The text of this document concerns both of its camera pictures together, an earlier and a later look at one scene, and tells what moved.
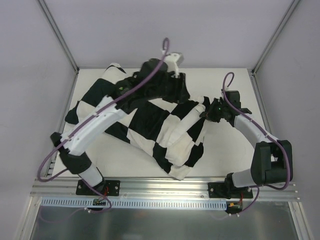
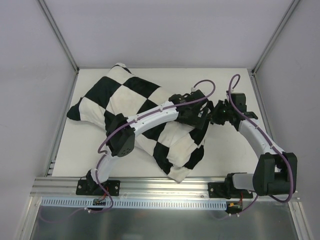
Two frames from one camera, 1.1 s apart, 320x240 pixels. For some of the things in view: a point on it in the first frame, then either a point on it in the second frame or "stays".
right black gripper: x=213 y=113 stays
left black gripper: x=180 y=86 to x=203 y=116
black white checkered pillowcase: x=172 y=131 stays
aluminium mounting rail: x=187 y=188 stays
